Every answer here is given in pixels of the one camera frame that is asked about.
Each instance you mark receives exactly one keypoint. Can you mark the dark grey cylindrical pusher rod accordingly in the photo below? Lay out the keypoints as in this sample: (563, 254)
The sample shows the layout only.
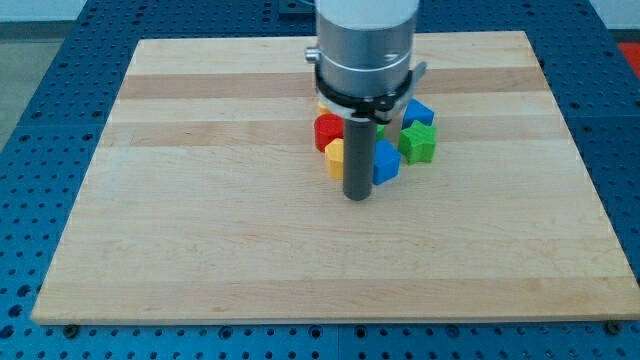
(359, 154)

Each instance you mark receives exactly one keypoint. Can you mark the blue block back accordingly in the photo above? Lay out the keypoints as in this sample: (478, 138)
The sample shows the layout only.
(417, 111)

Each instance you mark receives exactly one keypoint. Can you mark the red cylinder block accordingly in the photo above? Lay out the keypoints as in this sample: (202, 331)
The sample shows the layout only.
(327, 127)

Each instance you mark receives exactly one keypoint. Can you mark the blue block front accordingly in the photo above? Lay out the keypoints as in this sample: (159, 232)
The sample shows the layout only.
(386, 162)

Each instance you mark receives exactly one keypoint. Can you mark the green star block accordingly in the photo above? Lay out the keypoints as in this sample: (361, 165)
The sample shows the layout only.
(418, 143)

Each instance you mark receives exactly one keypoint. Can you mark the yellow hexagon block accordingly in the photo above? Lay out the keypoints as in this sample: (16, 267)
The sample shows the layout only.
(334, 158)

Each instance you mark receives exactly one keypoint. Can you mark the yellow block back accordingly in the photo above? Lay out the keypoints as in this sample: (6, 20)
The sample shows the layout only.
(323, 109)

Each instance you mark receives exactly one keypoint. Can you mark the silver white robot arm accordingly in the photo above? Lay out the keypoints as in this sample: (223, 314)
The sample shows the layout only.
(362, 73)

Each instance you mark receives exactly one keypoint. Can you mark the wooden board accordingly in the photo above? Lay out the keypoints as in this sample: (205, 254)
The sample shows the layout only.
(207, 203)

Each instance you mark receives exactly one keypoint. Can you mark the green block behind rod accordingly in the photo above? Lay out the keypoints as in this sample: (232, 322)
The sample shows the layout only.
(380, 132)

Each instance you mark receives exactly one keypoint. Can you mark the blue block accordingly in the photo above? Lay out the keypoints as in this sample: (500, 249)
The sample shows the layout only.
(386, 162)
(417, 111)

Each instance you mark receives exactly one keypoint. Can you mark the red object at edge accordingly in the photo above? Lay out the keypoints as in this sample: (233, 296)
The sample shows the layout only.
(631, 52)

